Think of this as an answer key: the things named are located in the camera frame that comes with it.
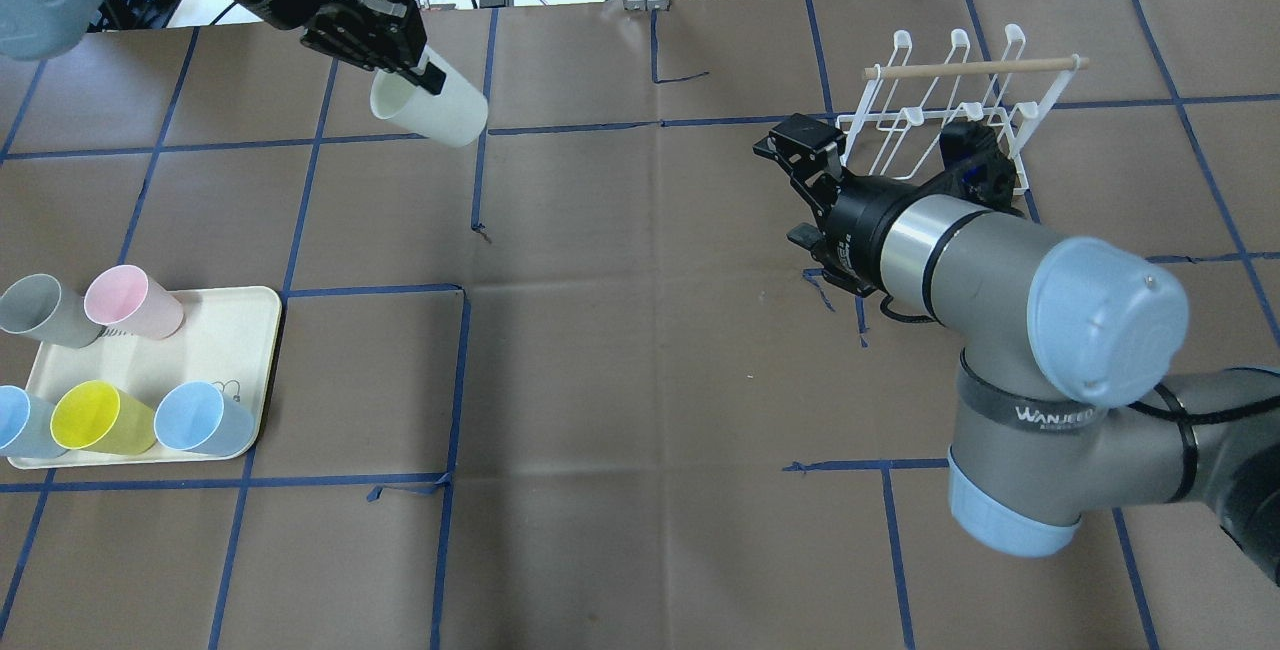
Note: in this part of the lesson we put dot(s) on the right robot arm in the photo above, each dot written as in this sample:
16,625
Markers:
1065,400

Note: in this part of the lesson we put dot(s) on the white wire cup rack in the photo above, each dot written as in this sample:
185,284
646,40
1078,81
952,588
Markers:
897,124

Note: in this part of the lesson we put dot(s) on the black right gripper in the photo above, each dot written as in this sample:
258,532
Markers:
858,227

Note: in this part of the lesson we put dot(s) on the light blue cup tray corner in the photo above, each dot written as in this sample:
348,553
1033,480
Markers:
26,425

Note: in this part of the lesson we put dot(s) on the light blue cup near bunny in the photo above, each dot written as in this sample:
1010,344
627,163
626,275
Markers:
200,418

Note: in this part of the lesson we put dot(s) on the white plastic cup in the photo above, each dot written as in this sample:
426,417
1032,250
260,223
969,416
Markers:
455,117

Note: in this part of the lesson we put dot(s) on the yellow plastic cup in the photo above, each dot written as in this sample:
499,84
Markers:
97,416

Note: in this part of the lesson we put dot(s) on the wooden dowel rack handle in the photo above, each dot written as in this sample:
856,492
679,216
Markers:
1061,64

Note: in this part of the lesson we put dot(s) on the grey plastic cup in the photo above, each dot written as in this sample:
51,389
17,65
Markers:
42,308

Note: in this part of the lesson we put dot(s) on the pink plastic cup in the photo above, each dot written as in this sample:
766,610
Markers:
126,299

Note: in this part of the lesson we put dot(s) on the cream tray with bunny print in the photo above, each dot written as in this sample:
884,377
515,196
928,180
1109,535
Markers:
228,338

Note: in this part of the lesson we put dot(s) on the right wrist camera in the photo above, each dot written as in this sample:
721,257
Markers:
981,172

